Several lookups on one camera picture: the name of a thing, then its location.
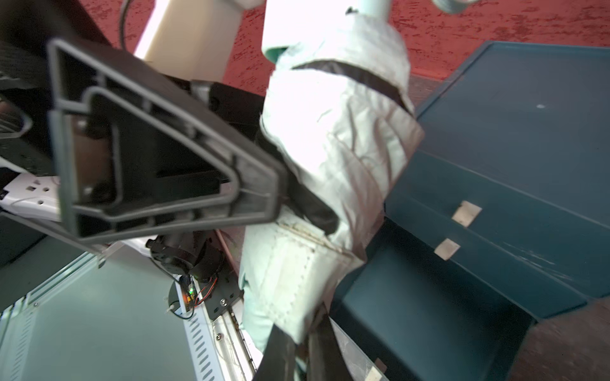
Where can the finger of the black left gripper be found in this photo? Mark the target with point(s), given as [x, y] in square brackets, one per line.
[100, 202]

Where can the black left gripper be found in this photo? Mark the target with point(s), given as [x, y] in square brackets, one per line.
[185, 42]

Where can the green umbrella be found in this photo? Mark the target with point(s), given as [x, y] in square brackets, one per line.
[337, 112]

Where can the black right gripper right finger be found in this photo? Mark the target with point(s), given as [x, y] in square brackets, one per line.
[325, 361]

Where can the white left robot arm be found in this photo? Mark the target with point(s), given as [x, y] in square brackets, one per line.
[109, 144]

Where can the teal drawer cabinet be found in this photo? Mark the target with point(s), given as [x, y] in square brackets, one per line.
[513, 173]

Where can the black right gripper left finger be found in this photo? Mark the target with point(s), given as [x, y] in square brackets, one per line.
[278, 362]

